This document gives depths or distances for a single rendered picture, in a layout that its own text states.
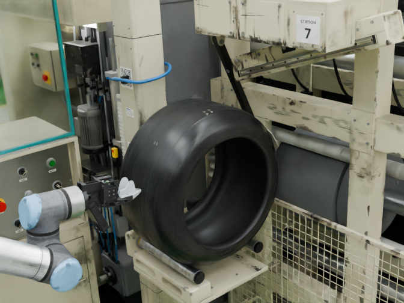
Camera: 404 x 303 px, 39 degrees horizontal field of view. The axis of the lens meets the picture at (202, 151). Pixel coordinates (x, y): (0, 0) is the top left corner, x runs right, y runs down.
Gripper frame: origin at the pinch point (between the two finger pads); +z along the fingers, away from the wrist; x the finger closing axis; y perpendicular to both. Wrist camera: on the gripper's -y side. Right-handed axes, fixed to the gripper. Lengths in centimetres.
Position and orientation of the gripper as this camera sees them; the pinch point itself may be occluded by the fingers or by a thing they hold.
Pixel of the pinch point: (137, 193)
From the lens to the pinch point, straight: 179.0
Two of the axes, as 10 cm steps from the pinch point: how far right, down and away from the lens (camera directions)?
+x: -6.3, -2.5, 7.3
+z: 7.7, -1.6, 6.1
